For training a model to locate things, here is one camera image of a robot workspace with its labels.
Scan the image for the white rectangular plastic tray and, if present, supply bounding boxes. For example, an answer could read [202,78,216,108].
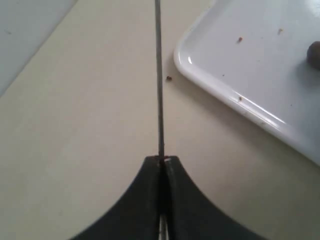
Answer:
[174,0,320,164]

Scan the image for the red dried fruit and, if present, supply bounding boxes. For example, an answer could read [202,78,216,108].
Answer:
[306,41,320,70]

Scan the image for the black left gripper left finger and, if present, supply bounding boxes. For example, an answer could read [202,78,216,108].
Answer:
[73,155,161,240]

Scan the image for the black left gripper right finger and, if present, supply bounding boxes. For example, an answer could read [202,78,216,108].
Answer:
[164,156,265,240]

